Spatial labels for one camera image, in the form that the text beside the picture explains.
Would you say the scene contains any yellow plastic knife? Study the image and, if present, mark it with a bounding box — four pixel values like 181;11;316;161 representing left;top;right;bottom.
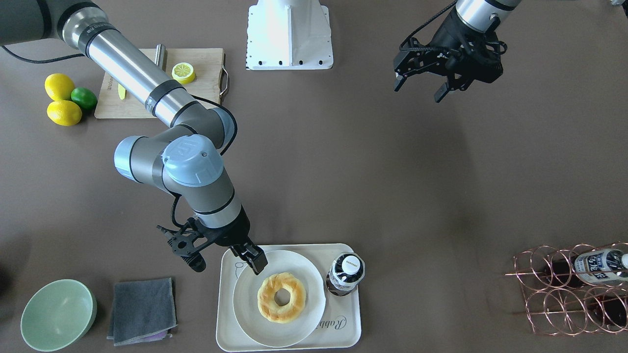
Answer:
117;83;127;101

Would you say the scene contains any grey folded cloth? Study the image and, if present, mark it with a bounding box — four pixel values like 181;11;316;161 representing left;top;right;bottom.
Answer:
107;277;177;346

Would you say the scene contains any white round plate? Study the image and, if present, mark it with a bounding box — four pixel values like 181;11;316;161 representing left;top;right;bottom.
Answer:
233;250;327;348

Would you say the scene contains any cream rabbit tray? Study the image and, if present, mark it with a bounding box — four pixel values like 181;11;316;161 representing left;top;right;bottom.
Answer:
216;243;362;353

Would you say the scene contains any glazed donut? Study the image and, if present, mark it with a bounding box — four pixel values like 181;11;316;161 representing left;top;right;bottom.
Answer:
257;273;307;324

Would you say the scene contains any dark drink bottle on tray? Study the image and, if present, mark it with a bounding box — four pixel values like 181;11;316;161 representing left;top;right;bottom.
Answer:
327;252;366;296

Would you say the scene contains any mint green bowl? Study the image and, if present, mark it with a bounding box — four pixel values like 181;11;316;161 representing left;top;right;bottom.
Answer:
20;279;97;352

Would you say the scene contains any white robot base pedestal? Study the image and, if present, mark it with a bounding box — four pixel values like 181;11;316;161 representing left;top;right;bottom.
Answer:
245;0;334;70

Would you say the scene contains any green lime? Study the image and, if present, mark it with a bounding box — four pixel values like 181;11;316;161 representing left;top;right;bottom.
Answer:
70;87;97;110

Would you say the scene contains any whole yellow lemon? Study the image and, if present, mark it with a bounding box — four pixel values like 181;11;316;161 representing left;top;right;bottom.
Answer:
44;73;76;101

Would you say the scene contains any copper wire bottle rack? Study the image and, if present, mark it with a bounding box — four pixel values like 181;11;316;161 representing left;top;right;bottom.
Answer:
509;244;627;336

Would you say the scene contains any steel muddler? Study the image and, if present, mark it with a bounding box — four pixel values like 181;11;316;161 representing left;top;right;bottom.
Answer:
154;43;167;71

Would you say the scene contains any half lemon slice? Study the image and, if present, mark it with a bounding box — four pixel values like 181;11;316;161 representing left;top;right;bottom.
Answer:
171;62;196;85

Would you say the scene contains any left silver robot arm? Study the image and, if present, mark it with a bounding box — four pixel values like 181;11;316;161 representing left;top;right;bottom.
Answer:
394;0;520;102

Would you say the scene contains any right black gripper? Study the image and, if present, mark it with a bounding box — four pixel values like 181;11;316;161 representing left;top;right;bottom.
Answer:
196;208;268;275

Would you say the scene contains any bottle in rack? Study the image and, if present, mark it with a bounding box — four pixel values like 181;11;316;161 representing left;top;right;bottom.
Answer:
585;293;627;327
574;249;628;286

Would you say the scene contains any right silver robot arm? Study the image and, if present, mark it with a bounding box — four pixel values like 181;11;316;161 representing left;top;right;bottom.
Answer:
1;0;267;275

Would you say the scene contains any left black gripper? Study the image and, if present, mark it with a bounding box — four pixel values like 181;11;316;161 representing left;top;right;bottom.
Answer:
394;10;507;103

